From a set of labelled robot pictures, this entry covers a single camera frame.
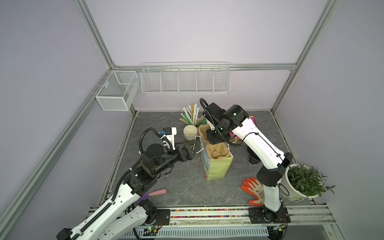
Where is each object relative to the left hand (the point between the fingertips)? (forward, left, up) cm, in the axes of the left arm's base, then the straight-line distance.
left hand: (194, 145), depth 63 cm
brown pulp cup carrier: (+2, -9, -10) cm, 14 cm away
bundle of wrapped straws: (+35, +2, -19) cm, 39 cm away
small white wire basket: (+52, +50, -10) cm, 73 cm away
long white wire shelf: (+54, +3, -3) cm, 55 cm away
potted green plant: (-14, -48, -16) cm, 52 cm away
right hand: (+6, -9, -7) cm, 13 cm away
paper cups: (+21, +2, -19) cm, 29 cm away
